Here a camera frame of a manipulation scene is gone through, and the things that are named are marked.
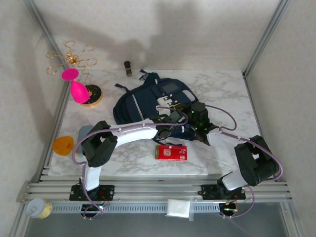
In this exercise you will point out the red pencil case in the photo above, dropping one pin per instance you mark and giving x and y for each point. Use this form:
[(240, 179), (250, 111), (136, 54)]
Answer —
[(170, 153)]

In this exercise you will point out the navy blue backpack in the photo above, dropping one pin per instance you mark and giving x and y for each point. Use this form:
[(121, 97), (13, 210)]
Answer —
[(145, 101)]

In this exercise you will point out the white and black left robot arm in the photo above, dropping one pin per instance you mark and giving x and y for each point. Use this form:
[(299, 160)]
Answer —
[(135, 133)]

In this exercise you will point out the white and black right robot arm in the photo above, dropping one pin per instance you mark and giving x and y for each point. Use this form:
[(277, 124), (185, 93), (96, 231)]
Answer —
[(251, 160)]

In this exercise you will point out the small dark spice jar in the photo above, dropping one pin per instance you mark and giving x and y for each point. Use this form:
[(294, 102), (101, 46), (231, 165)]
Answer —
[(128, 68)]

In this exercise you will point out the white filled plastic bag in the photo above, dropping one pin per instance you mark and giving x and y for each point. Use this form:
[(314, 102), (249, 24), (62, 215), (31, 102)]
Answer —
[(179, 209)]

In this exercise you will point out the orange heart-shaped dish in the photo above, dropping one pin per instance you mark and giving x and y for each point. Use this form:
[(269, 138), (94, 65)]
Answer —
[(63, 146)]

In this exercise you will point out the tin can with yellow label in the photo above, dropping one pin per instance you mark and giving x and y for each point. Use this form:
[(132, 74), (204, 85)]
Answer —
[(37, 208)]

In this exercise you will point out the aluminium side rail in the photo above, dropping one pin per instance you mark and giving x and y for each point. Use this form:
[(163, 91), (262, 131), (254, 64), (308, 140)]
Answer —
[(259, 123), (61, 106)]

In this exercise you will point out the aluminium frame rail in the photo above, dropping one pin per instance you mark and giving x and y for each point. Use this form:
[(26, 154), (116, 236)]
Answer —
[(153, 190)]

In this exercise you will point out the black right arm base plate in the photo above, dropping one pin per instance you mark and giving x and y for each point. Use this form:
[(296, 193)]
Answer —
[(207, 192)]

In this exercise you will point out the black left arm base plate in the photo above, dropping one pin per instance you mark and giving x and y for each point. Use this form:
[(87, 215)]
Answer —
[(108, 192)]

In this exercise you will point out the aluminium frame post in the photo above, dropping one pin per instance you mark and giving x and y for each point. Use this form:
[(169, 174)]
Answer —
[(45, 30), (266, 37)]

